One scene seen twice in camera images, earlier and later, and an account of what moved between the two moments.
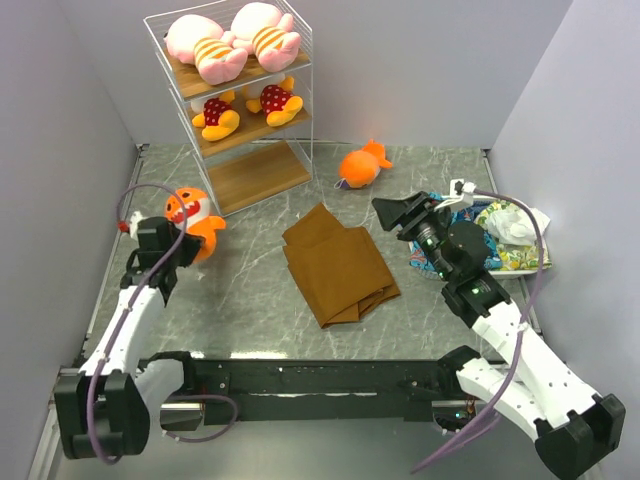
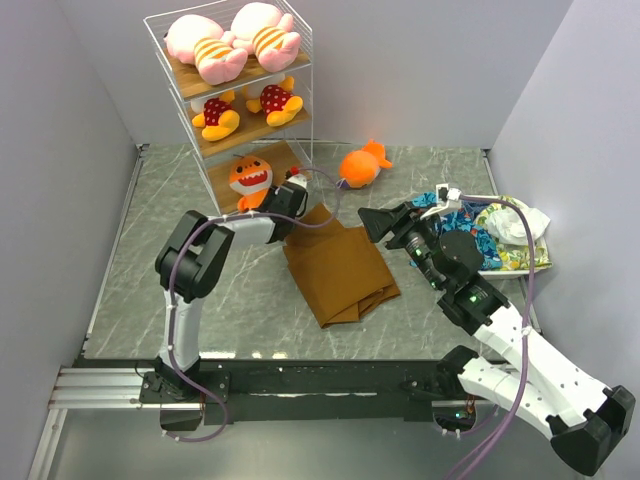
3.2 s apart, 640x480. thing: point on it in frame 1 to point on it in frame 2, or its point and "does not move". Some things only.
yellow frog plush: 278,103 does not move
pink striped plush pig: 261,29 does not move
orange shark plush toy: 198,222 to 250,177
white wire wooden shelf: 242,76 does not move
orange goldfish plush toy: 359,168 does not move
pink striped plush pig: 200,40 does not move
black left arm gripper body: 188,251 to 271,195
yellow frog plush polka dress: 219,119 does not move
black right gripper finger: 391,210 to 379,222
